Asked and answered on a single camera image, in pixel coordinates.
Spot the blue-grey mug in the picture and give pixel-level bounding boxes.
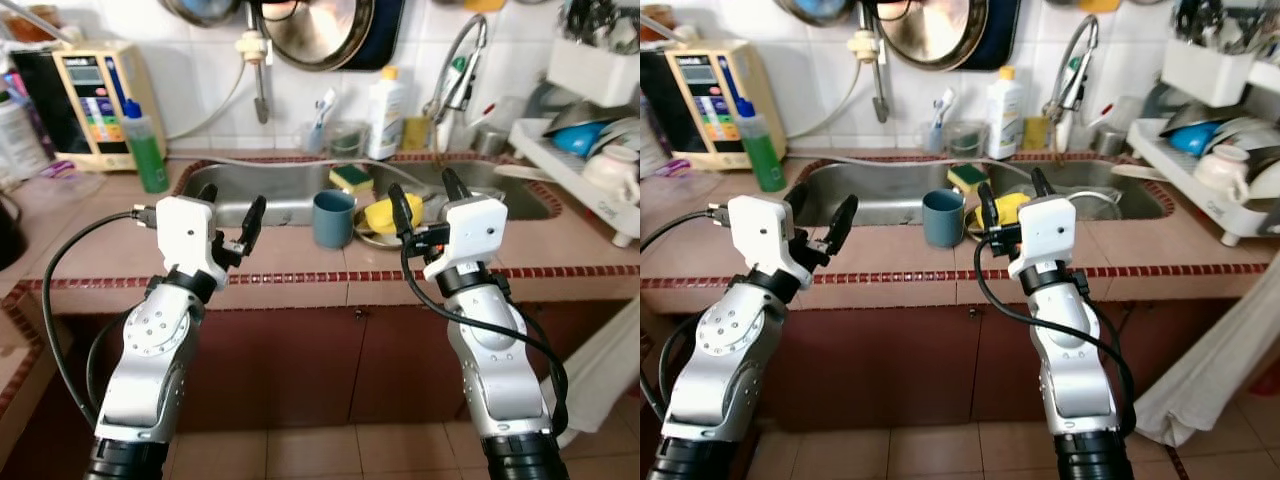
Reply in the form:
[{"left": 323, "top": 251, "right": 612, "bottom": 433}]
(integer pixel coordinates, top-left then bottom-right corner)
[
  {"left": 921, "top": 190, "right": 966, "bottom": 249},
  {"left": 312, "top": 190, "right": 357, "bottom": 249}
]

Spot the steel sink basin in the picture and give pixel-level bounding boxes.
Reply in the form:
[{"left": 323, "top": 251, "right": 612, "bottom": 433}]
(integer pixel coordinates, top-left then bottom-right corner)
[
  {"left": 180, "top": 160, "right": 346, "bottom": 229},
  {"left": 375, "top": 160, "right": 561, "bottom": 223},
  {"left": 985, "top": 160, "right": 1176, "bottom": 223},
  {"left": 790, "top": 160, "right": 961, "bottom": 229}
]

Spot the yellow green dish sponge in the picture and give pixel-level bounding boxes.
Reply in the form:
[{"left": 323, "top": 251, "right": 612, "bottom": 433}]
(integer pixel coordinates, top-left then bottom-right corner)
[
  {"left": 330, "top": 163, "right": 374, "bottom": 193},
  {"left": 947, "top": 163, "right": 989, "bottom": 193}
]

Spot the green dish soap bottle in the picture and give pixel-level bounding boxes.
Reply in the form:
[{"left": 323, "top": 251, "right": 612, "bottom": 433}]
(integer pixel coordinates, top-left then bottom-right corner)
[
  {"left": 120, "top": 98, "right": 171, "bottom": 194},
  {"left": 735, "top": 98, "right": 788, "bottom": 194}
]

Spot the clear cup green scourer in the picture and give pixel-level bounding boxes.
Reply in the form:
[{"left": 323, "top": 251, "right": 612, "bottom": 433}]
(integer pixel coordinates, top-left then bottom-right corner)
[
  {"left": 330, "top": 122, "right": 369, "bottom": 161},
  {"left": 945, "top": 122, "right": 986, "bottom": 161}
]

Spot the white bottle yellow cap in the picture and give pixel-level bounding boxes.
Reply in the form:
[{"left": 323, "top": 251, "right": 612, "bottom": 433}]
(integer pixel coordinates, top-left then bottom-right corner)
[
  {"left": 985, "top": 66, "right": 1024, "bottom": 161},
  {"left": 367, "top": 66, "right": 406, "bottom": 161}
]

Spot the white dish rack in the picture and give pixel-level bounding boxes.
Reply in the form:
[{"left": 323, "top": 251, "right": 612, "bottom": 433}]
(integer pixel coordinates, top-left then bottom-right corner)
[
  {"left": 1127, "top": 118, "right": 1280, "bottom": 249},
  {"left": 508, "top": 118, "right": 641, "bottom": 249}
]

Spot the chrome sink faucet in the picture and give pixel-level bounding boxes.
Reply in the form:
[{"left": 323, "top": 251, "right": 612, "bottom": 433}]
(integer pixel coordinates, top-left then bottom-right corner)
[
  {"left": 422, "top": 13, "right": 489, "bottom": 126},
  {"left": 1040, "top": 13, "right": 1101, "bottom": 126}
]

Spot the dark red cabinet door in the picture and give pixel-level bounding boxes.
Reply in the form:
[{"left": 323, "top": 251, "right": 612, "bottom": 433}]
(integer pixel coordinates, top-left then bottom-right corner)
[
  {"left": 775, "top": 305, "right": 976, "bottom": 431},
  {"left": 975, "top": 300, "right": 1246, "bottom": 431},
  {"left": 365, "top": 300, "right": 621, "bottom": 426},
  {"left": 175, "top": 305, "right": 366, "bottom": 431}
]

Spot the clear container purple label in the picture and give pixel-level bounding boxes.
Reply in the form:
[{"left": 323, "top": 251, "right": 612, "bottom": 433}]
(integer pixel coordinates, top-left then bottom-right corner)
[
  {"left": 645, "top": 158, "right": 706, "bottom": 191},
  {"left": 35, "top": 160, "right": 101, "bottom": 201}
]

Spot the blue bowl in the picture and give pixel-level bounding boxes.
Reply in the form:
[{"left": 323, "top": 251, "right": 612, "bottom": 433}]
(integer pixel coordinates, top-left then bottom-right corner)
[
  {"left": 1165, "top": 120, "right": 1221, "bottom": 158},
  {"left": 550, "top": 120, "right": 606, "bottom": 158}
]

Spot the beige water ionizer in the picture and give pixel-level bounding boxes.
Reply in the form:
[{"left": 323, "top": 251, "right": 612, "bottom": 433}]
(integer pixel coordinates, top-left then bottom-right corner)
[
  {"left": 640, "top": 40, "right": 786, "bottom": 171},
  {"left": 10, "top": 40, "right": 166, "bottom": 173}
]

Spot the white tap filter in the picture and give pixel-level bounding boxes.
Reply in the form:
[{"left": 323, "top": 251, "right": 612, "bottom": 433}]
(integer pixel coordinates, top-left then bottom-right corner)
[
  {"left": 235, "top": 30, "right": 273, "bottom": 66},
  {"left": 848, "top": 30, "right": 886, "bottom": 66}
]

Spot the hanging dark blue pan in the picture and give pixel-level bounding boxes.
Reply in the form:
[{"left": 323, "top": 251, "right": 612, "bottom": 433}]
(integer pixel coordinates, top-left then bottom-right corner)
[
  {"left": 340, "top": 0, "right": 406, "bottom": 71},
  {"left": 955, "top": 0, "right": 1021, "bottom": 71}
]

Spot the white ceramic pot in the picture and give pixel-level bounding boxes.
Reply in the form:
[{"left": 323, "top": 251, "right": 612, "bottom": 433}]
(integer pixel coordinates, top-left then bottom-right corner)
[
  {"left": 1195, "top": 145, "right": 1251, "bottom": 206},
  {"left": 583, "top": 145, "right": 641, "bottom": 206}
]

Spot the white cutlery holder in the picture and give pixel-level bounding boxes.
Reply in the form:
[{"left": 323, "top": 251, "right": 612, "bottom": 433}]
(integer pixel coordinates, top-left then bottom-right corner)
[
  {"left": 545, "top": 35, "right": 641, "bottom": 109},
  {"left": 1160, "top": 38, "right": 1256, "bottom": 109}
]

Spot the hanging steel pot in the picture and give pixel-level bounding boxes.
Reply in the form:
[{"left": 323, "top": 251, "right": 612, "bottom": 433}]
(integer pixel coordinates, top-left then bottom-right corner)
[
  {"left": 160, "top": 0, "right": 241, "bottom": 28},
  {"left": 775, "top": 0, "right": 856, "bottom": 28}
]

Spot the hanging steel pan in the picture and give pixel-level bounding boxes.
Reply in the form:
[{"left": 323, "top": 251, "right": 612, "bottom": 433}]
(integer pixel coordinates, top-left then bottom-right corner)
[
  {"left": 262, "top": 0, "right": 376, "bottom": 71},
  {"left": 877, "top": 0, "right": 991, "bottom": 71}
]

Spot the clear plastic bottle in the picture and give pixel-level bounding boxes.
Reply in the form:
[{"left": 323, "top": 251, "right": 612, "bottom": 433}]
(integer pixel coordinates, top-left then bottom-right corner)
[{"left": 0, "top": 90, "right": 51, "bottom": 186}]

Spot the black kettle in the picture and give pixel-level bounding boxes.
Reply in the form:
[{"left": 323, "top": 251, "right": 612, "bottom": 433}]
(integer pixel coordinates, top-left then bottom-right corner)
[{"left": 0, "top": 190, "right": 29, "bottom": 271}]

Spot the white hanging towel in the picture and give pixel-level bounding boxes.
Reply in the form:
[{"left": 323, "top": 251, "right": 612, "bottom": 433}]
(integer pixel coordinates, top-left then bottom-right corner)
[
  {"left": 1135, "top": 255, "right": 1280, "bottom": 446},
  {"left": 540, "top": 300, "right": 641, "bottom": 446}
]

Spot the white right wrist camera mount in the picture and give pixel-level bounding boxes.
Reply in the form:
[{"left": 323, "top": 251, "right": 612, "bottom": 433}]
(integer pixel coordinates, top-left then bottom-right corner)
[
  {"left": 422, "top": 195, "right": 509, "bottom": 283},
  {"left": 1007, "top": 195, "right": 1076, "bottom": 281}
]

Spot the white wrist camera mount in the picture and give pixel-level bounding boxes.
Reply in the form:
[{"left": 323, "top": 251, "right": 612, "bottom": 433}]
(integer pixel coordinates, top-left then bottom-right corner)
[
  {"left": 728, "top": 196, "right": 806, "bottom": 289},
  {"left": 422, "top": 195, "right": 509, "bottom": 283},
  {"left": 155, "top": 196, "right": 231, "bottom": 289},
  {"left": 1007, "top": 195, "right": 1076, "bottom": 281}
]

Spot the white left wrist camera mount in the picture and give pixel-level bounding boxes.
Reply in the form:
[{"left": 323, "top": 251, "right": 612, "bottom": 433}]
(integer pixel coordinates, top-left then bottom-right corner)
[
  {"left": 728, "top": 196, "right": 806, "bottom": 289},
  {"left": 155, "top": 196, "right": 231, "bottom": 289}
]

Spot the beige filter hose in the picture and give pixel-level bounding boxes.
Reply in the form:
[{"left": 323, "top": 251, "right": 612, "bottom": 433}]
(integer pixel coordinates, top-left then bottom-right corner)
[
  {"left": 785, "top": 60, "right": 861, "bottom": 141},
  {"left": 165, "top": 60, "right": 246, "bottom": 141}
]

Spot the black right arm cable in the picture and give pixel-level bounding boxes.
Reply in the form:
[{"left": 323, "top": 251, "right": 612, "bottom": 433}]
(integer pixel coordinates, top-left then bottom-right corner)
[
  {"left": 400, "top": 240, "right": 571, "bottom": 441},
  {"left": 973, "top": 240, "right": 1138, "bottom": 441}
]

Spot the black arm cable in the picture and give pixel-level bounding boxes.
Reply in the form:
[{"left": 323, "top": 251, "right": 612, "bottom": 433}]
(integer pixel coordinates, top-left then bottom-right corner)
[
  {"left": 640, "top": 208, "right": 736, "bottom": 421},
  {"left": 973, "top": 240, "right": 1138, "bottom": 441},
  {"left": 42, "top": 205, "right": 161, "bottom": 431},
  {"left": 400, "top": 240, "right": 571, "bottom": 441}
]

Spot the grey wall tap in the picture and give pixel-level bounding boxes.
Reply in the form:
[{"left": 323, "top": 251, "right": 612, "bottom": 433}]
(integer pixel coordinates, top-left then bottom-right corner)
[
  {"left": 860, "top": 0, "right": 891, "bottom": 124},
  {"left": 245, "top": 0, "right": 271, "bottom": 124}
]

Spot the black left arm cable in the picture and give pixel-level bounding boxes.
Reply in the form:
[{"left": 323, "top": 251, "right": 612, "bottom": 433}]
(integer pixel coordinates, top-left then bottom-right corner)
[
  {"left": 42, "top": 205, "right": 161, "bottom": 431},
  {"left": 640, "top": 208, "right": 736, "bottom": 421}
]

